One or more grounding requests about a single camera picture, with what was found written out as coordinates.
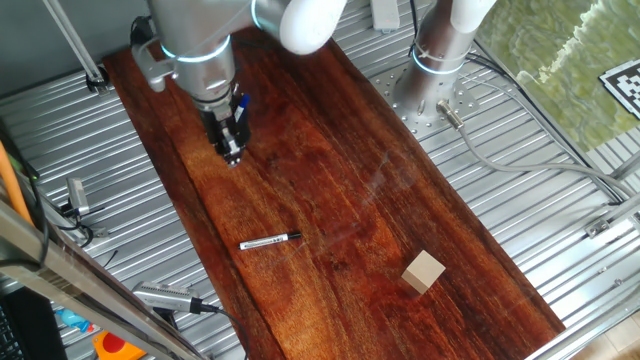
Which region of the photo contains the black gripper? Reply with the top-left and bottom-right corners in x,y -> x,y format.
199,99 -> 246,168

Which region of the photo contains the black-capped white whiteboard marker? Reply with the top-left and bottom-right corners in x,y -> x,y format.
238,230 -> 303,252

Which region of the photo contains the black mesh pen holder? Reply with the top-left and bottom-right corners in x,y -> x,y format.
230,102 -> 253,151

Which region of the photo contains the blue-capped white marker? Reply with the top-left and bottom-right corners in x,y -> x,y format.
234,92 -> 251,124

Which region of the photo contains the brown wooden board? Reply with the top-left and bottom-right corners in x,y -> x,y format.
102,24 -> 566,360

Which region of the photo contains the aluminium stand pole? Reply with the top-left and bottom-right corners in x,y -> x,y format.
42,0 -> 111,96

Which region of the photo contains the orange pole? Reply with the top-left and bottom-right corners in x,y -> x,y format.
0,141 -> 34,226

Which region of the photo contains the beige wooden block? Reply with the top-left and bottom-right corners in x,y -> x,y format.
400,249 -> 447,295

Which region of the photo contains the orange emergency stop box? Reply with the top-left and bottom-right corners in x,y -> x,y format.
91,330 -> 148,360

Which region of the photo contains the blue toy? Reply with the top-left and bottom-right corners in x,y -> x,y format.
54,308 -> 94,334

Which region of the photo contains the black crate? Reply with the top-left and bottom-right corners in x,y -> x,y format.
0,287 -> 69,360

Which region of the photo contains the black and white fiducial tag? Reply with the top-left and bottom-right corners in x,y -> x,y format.
598,58 -> 640,121

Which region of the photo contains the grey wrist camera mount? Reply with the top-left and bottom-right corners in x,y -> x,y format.
129,14 -> 176,94

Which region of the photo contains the small grey camera on stand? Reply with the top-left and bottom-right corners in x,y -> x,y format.
66,176 -> 91,217

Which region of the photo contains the black camera cable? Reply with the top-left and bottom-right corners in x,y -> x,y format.
189,298 -> 251,360

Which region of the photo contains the grey vented depth camera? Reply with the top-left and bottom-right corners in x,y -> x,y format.
131,280 -> 201,315

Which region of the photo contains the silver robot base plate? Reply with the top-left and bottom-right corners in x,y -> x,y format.
372,64 -> 481,141

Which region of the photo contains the metal frame beam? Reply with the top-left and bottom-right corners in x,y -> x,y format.
0,199 -> 206,360

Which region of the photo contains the grey cable with metal connector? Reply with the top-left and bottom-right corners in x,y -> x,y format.
435,98 -> 639,199

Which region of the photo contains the small metal corner bracket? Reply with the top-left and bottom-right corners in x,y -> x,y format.
584,217 -> 612,240

